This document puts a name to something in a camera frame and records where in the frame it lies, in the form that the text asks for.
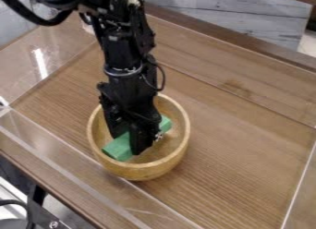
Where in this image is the black table leg bracket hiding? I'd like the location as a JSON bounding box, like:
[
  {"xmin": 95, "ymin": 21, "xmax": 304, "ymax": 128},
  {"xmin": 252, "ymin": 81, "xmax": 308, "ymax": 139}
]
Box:
[{"xmin": 25, "ymin": 185, "xmax": 71, "ymax": 229}]

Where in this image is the brown wooden bowl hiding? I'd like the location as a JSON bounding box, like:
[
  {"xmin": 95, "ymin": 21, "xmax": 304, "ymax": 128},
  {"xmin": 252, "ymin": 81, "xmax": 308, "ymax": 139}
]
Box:
[{"xmin": 87, "ymin": 94, "xmax": 191, "ymax": 181}]

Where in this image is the green rectangular block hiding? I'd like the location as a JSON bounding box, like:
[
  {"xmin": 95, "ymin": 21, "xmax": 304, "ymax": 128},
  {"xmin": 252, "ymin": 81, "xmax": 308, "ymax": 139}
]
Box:
[{"xmin": 102, "ymin": 115, "xmax": 173, "ymax": 162}]

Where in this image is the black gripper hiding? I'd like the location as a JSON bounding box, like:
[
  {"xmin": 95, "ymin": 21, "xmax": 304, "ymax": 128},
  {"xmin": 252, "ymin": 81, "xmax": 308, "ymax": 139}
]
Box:
[{"xmin": 96, "ymin": 66, "xmax": 162, "ymax": 155}]

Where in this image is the black cable below table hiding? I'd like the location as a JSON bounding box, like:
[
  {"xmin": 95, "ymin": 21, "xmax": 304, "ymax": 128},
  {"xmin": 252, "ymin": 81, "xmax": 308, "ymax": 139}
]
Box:
[{"xmin": 0, "ymin": 199, "xmax": 36, "ymax": 229}]

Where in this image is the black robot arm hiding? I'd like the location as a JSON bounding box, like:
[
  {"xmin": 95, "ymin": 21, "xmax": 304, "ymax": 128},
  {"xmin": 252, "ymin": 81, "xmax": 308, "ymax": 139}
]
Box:
[{"xmin": 36, "ymin": 0, "xmax": 166, "ymax": 155}]

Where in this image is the clear acrylic tray wall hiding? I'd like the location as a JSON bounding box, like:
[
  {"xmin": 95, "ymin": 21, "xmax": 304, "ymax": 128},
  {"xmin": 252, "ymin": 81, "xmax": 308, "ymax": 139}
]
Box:
[{"xmin": 0, "ymin": 107, "xmax": 201, "ymax": 229}]

